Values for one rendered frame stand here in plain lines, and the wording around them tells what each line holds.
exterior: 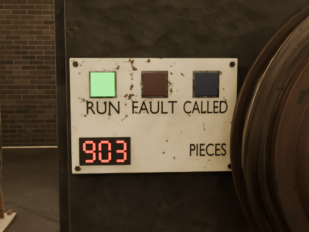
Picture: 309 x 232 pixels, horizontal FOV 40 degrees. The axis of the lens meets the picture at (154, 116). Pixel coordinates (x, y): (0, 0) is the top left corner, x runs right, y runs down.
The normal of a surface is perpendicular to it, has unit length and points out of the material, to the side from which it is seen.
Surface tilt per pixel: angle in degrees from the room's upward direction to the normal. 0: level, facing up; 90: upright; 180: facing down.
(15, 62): 90
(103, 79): 90
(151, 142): 90
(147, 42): 90
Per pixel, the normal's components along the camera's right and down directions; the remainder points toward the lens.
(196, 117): 0.07, 0.11
